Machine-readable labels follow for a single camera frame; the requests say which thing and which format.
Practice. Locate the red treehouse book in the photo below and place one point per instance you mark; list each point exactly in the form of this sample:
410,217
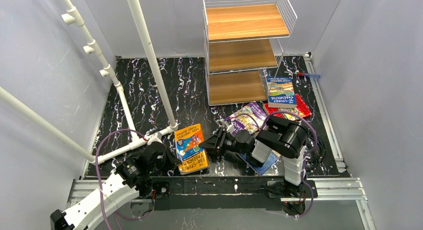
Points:
301,109

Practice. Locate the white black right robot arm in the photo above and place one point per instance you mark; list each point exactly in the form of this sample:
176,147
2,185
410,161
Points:
282,137

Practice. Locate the blue animal farm book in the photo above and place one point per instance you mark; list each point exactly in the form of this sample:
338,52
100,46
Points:
273,157

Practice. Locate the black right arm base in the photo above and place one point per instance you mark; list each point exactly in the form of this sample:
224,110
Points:
297,200

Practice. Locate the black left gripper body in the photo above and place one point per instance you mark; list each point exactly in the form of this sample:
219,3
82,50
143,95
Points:
172,158

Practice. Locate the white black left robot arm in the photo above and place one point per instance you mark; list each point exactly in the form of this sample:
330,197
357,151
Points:
105,200

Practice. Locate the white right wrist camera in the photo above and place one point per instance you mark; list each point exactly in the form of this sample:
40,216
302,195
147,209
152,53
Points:
229,127

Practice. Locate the white wire wooden shelf rack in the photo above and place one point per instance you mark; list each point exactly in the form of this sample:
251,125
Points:
244,38

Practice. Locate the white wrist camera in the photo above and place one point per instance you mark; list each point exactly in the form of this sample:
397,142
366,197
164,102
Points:
156,137
229,127

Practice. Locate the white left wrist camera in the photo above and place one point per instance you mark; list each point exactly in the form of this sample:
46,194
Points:
156,137

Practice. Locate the orange 130-storey treehouse book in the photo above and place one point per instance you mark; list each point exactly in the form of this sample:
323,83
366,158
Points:
193,157

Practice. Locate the white pvc pipe frame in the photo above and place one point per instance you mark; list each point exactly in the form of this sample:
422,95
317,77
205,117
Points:
73,16

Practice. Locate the blue red screwdriver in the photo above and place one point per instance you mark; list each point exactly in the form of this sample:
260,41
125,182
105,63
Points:
304,74

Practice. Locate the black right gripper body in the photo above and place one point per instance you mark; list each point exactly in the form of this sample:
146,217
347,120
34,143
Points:
221,141

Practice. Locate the blue 91-storey treehouse book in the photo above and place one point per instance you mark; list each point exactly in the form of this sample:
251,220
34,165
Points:
281,92

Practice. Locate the purple 52-storey treehouse book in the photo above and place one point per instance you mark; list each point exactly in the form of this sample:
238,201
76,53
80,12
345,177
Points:
250,117

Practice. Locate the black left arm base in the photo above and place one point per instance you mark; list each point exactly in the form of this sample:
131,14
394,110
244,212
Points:
149,188

